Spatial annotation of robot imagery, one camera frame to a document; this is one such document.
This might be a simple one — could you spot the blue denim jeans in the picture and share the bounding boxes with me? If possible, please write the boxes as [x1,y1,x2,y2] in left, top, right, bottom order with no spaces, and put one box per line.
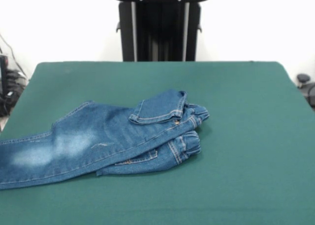
[0,89,210,191]

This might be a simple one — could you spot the dark green table cloth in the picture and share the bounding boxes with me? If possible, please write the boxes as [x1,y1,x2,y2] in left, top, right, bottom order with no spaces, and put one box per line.
[0,61,315,225]

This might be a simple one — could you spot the grey chair base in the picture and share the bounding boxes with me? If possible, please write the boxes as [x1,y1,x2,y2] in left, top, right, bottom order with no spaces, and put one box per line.
[6,69,28,88]
[296,73,315,107]

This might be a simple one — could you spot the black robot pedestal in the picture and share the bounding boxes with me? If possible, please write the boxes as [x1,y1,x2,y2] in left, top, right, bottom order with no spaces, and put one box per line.
[108,0,214,62]

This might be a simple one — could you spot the black upright frame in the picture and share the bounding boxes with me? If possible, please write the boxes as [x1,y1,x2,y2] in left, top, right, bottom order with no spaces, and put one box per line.
[0,54,8,116]

